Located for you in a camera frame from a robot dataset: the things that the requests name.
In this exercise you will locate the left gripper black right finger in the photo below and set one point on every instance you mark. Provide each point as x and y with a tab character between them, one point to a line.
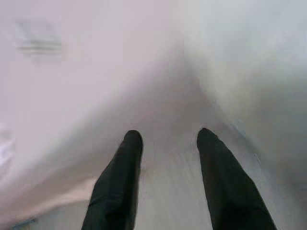
230	191

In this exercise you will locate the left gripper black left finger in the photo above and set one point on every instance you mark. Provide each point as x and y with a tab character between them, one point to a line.
115	191

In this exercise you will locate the cream sheeted bed mattress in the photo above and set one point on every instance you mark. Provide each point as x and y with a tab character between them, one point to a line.
72	95

